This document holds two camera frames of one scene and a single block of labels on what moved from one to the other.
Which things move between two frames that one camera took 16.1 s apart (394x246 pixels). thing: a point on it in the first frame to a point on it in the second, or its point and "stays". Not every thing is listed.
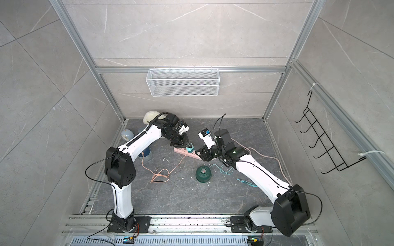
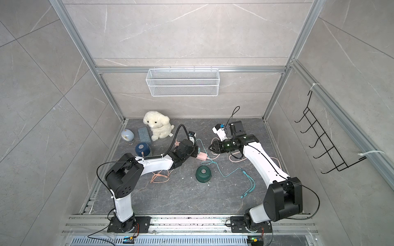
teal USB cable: (244, 182) to (212, 162)
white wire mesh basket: (183, 82) stays
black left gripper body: (177, 140) to (195, 153)
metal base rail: (178, 230) stays
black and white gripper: (207, 138) to (219, 129)
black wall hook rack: (316, 128) stays
